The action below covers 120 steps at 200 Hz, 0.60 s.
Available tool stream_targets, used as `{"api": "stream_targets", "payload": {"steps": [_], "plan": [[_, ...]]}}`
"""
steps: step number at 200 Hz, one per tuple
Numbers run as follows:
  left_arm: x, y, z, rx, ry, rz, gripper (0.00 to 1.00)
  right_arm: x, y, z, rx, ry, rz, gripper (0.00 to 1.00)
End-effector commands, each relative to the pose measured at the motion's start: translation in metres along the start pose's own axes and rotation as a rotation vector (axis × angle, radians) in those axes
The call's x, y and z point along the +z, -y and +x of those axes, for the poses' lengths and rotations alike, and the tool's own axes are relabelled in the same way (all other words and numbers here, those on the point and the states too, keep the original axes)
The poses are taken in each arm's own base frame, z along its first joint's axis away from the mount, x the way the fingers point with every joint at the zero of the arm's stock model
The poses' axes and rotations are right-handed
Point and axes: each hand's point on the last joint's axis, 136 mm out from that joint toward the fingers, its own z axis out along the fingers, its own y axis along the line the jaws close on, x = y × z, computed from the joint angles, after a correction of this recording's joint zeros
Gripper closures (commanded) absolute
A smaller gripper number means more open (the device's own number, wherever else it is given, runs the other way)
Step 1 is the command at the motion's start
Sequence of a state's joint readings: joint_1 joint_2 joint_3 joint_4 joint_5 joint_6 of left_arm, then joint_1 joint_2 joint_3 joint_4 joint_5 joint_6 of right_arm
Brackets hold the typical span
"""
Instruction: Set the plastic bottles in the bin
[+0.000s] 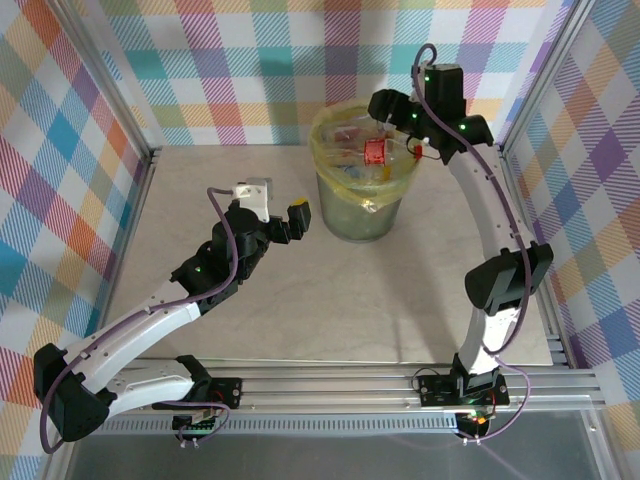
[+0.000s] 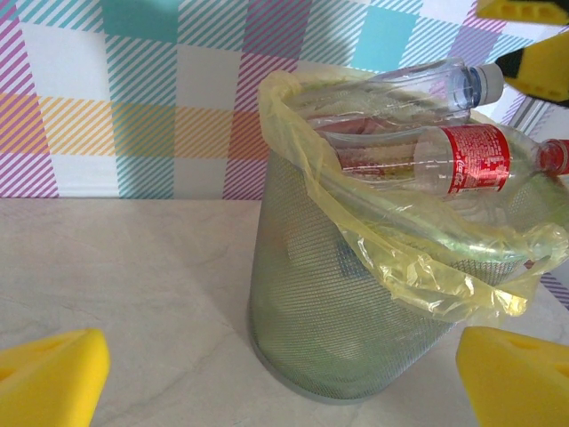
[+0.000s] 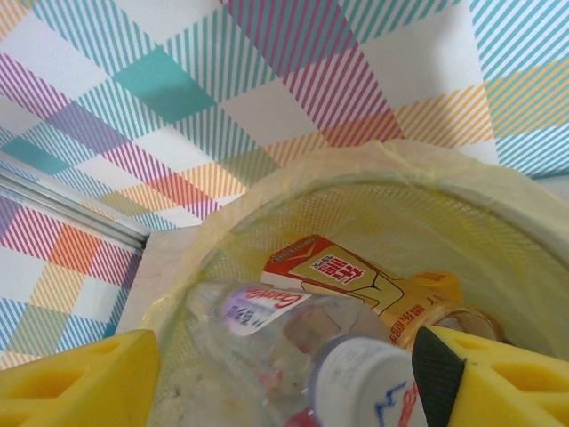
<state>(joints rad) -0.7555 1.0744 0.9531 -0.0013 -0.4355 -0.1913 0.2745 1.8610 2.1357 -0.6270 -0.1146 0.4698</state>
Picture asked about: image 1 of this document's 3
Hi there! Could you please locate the red cola label bottle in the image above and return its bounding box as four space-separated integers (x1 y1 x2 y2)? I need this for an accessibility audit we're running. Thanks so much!
329 124 429 169

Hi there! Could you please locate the grey mesh waste bin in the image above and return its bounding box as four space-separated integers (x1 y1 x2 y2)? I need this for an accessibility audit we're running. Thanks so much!
308 99 422 245

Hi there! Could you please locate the yellow plastic bin liner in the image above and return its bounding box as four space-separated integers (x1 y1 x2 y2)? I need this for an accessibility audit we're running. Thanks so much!
308 99 422 214

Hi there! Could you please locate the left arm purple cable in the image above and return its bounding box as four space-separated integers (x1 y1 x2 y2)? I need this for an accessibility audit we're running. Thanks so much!
39 185 241 454

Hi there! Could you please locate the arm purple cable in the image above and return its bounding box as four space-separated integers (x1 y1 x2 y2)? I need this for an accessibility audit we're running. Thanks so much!
409 43 534 444
39 185 241 454

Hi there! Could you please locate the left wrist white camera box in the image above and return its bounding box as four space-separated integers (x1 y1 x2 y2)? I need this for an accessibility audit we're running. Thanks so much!
231 176 275 222

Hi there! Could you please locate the aluminium frame corner post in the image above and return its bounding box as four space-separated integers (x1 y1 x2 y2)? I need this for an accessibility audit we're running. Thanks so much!
47 0 162 174
498 0 597 159

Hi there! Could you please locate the aluminium frame side rail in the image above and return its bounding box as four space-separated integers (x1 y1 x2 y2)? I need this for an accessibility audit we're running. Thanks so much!
87 147 161 374
499 144 576 369

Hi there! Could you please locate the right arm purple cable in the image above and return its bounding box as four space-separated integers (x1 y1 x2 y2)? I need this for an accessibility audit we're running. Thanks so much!
409 43 534 444

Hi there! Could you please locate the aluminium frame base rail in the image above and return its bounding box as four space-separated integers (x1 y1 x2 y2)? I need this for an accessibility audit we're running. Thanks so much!
53 357 609 417

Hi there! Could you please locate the grey slotted cable duct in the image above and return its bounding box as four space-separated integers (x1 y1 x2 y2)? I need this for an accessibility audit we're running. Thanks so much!
79 418 464 437

